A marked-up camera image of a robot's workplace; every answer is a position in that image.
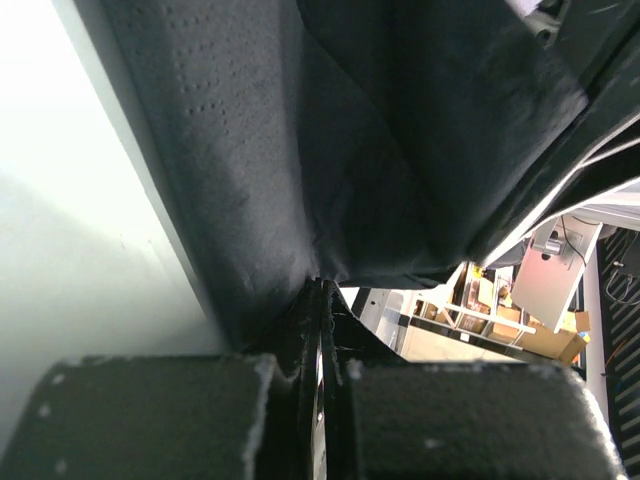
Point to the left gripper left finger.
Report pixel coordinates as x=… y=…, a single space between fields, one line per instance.
x=243 y=416

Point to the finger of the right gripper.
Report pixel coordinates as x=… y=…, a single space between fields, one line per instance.
x=599 y=42

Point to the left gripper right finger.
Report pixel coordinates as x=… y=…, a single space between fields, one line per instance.
x=388 y=418

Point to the black paper napkin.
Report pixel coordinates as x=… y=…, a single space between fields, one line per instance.
x=372 y=143

